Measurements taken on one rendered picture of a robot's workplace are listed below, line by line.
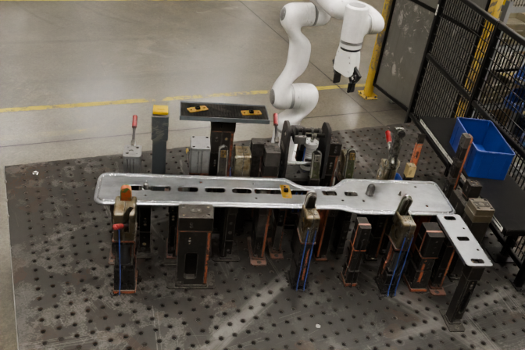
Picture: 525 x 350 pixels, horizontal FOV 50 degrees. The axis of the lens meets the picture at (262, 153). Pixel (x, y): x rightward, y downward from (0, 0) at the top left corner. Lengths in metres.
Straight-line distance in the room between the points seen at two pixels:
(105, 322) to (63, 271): 0.30
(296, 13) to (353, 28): 0.44
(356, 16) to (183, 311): 1.22
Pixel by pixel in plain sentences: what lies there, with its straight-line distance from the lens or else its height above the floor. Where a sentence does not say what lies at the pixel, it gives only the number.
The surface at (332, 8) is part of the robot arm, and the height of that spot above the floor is 1.63.
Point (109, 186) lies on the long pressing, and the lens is 2.16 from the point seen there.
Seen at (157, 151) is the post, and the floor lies 0.97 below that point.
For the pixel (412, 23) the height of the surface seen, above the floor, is 0.87.
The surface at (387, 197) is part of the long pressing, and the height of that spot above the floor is 1.00.
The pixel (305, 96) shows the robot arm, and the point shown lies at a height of 1.14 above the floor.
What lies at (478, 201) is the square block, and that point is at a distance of 2.34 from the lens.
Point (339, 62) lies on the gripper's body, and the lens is 2.20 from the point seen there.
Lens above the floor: 2.24
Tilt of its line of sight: 31 degrees down
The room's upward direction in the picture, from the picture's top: 8 degrees clockwise
